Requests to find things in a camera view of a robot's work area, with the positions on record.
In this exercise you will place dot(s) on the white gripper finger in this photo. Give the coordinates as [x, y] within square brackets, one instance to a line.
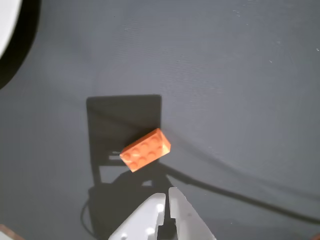
[187, 220]
[142, 217]

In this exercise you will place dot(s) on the orange lego block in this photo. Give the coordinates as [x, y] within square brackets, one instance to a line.
[145, 150]

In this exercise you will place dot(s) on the white round plate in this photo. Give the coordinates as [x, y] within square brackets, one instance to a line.
[6, 20]

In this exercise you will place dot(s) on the dark grey mat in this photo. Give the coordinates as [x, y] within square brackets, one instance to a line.
[225, 100]

